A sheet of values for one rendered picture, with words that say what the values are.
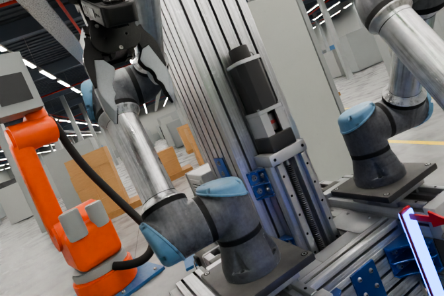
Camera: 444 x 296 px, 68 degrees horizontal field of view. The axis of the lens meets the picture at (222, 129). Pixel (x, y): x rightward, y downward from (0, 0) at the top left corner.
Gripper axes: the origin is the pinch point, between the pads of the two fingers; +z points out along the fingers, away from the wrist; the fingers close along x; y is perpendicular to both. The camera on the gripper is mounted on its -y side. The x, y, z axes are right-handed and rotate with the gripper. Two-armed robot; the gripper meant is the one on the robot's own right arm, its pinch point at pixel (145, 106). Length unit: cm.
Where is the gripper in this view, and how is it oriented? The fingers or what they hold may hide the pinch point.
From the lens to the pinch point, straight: 50.0
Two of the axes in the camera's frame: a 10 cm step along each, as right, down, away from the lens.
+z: 3.9, 9.2, 0.7
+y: -4.5, 1.2, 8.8
